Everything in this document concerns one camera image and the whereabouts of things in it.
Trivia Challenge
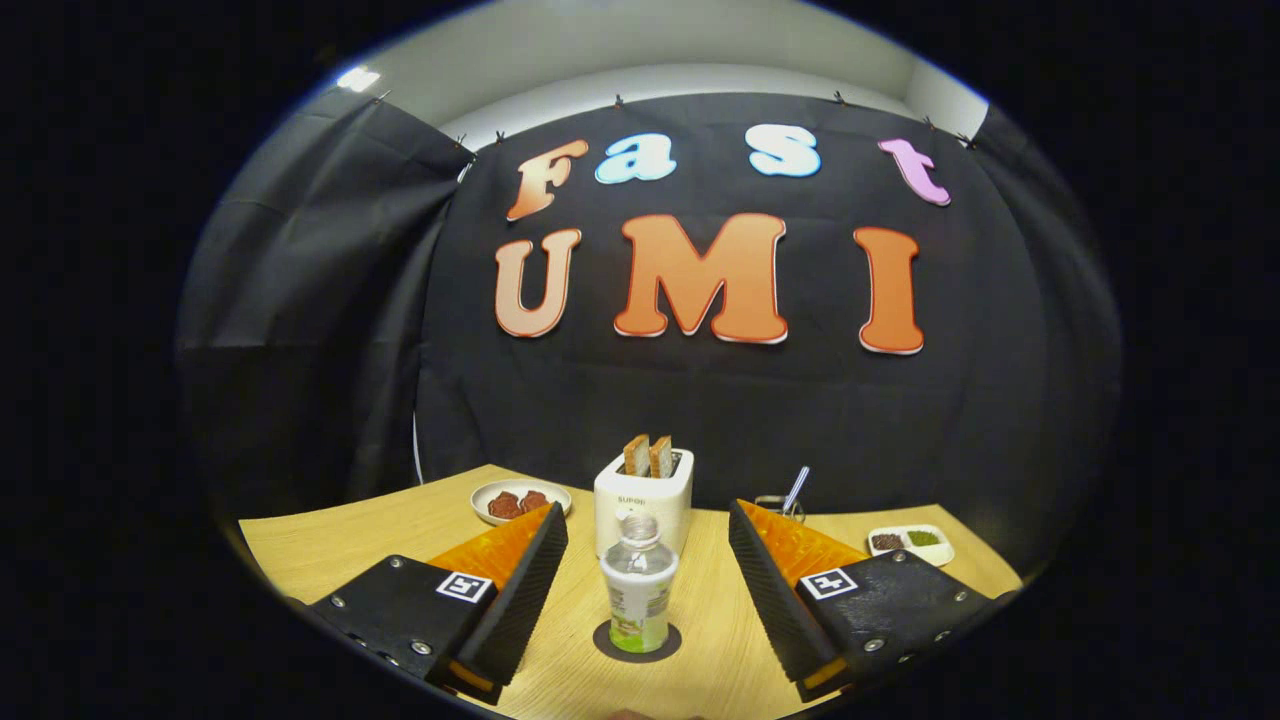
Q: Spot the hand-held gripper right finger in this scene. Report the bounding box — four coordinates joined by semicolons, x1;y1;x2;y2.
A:
728;499;1001;704

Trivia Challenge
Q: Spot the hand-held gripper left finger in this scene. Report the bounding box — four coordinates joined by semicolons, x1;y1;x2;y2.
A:
300;502;569;706

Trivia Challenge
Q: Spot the dark round coaster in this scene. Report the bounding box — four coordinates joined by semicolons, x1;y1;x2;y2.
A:
592;620;683;664

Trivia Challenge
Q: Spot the clear juice bottle white label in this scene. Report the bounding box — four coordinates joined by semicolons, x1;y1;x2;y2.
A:
600;514;679;655

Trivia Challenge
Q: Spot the white round plate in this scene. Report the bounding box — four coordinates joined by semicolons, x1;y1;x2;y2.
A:
470;479;573;527

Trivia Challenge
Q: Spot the wooden table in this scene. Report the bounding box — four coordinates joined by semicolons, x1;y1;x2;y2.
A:
238;463;1024;720

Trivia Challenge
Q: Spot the cream toaster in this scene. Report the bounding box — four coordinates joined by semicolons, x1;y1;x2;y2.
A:
594;449;695;561

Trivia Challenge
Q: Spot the white divided bean dish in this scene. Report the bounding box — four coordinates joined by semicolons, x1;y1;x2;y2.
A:
867;524;956;568

